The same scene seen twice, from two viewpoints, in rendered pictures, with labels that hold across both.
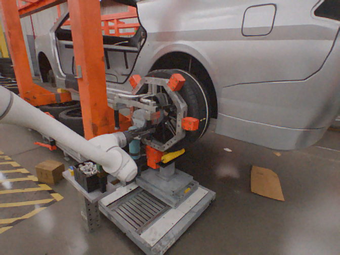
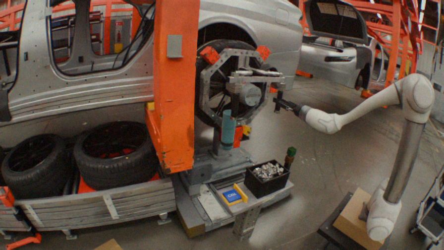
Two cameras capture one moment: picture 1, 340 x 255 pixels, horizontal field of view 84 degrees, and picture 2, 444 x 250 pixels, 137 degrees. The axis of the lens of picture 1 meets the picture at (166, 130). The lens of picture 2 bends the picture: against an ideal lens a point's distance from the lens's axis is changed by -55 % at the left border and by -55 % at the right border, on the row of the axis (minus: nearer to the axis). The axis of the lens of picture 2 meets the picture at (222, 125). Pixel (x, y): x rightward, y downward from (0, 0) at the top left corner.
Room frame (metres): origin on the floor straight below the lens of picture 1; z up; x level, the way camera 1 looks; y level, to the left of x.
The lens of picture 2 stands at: (1.06, 1.33, 1.17)
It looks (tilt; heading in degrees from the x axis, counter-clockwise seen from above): 25 degrees down; 289
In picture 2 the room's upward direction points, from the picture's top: 5 degrees clockwise
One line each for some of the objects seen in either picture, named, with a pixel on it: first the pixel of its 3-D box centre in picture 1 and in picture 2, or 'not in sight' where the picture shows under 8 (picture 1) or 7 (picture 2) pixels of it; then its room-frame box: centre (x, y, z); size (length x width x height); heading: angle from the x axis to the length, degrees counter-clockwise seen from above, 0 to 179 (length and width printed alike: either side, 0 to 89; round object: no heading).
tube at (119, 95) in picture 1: (134, 90); (238, 65); (1.37, 0.24, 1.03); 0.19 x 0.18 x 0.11; 140
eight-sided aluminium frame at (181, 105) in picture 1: (155, 114); (238, 89); (1.40, 0.09, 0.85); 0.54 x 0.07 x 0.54; 50
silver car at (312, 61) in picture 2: not in sight; (356, 54); (-0.79, -4.31, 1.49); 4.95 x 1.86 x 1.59; 50
